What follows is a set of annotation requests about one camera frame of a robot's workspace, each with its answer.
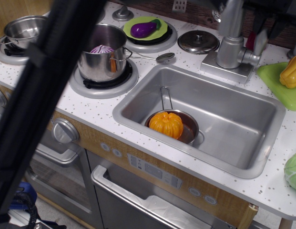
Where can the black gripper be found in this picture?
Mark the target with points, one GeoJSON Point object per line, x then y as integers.
{"type": "Point", "coordinates": [286, 9]}

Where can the silver faucet lever handle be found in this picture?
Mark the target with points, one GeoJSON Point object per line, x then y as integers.
{"type": "Point", "coordinates": [261, 41]}

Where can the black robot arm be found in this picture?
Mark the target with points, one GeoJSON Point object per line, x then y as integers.
{"type": "Point", "coordinates": [41, 92]}

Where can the green cutting board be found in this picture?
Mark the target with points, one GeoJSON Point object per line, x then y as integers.
{"type": "Point", "coordinates": [270, 76]}

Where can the silver toy faucet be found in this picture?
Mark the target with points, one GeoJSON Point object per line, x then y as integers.
{"type": "Point", "coordinates": [233, 61]}

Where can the yellow toy bell pepper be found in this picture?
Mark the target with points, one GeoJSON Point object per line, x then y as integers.
{"type": "Point", "coordinates": [288, 75]}

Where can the steel pot lid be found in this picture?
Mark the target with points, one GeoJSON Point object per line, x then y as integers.
{"type": "Point", "coordinates": [198, 42]}

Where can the rear right stove burner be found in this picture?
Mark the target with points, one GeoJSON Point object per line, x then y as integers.
{"type": "Point", "coordinates": [157, 45]}

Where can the stove burner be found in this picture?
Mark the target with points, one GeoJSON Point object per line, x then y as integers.
{"type": "Point", "coordinates": [11, 55]}
{"type": "Point", "coordinates": [157, 45]}
{"type": "Point", "coordinates": [105, 90]}
{"type": "Point", "coordinates": [101, 16]}

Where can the green round plate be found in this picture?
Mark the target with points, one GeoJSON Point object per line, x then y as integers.
{"type": "Point", "coordinates": [157, 34]}

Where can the steel spoon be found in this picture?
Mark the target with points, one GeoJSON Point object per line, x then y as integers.
{"type": "Point", "coordinates": [160, 59]}

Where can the silver toy sink basin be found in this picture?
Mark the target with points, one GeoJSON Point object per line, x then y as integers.
{"type": "Point", "coordinates": [237, 127]}

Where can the purple toy eggplant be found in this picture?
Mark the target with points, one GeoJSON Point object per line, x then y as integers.
{"type": "Point", "coordinates": [143, 30]}

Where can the small steel saucepan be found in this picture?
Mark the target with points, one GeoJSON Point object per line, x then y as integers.
{"type": "Point", "coordinates": [191, 128]}

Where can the orange toy pumpkin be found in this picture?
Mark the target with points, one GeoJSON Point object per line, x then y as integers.
{"type": "Point", "coordinates": [168, 124]}

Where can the silver rear countertop knob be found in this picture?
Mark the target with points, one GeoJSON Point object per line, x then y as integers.
{"type": "Point", "coordinates": [123, 14]}

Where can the green toy cabbage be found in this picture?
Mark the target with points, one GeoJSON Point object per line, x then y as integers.
{"type": "Point", "coordinates": [290, 171]}

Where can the tall steel stock pot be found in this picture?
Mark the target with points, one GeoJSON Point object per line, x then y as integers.
{"type": "Point", "coordinates": [107, 66]}

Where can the rear left stove burner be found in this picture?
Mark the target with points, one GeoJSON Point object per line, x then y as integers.
{"type": "Point", "coordinates": [101, 16]}

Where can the purple toy onion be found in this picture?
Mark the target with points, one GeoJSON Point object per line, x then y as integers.
{"type": "Point", "coordinates": [102, 49]}

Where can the front centre stove burner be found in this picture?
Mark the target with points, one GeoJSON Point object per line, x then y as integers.
{"type": "Point", "coordinates": [105, 90]}

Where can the dishwasher control panel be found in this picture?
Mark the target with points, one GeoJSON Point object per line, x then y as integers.
{"type": "Point", "coordinates": [154, 171]}

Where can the toy dishwasher door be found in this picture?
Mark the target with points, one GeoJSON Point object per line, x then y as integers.
{"type": "Point", "coordinates": [127, 201]}

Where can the silver oven knob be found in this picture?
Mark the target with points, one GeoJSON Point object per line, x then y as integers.
{"type": "Point", "coordinates": [64, 132]}

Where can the toy oven door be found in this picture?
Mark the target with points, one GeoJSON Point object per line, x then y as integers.
{"type": "Point", "coordinates": [61, 175]}

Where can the silver far left knob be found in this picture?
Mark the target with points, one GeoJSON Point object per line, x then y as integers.
{"type": "Point", "coordinates": [3, 100]}

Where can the blue object on floor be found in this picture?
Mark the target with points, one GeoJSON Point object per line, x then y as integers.
{"type": "Point", "coordinates": [24, 198]}

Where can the white wall outlet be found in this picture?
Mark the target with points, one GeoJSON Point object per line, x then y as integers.
{"type": "Point", "coordinates": [179, 6]}

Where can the steel two-handled pot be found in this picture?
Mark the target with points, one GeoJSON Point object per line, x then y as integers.
{"type": "Point", "coordinates": [23, 31]}

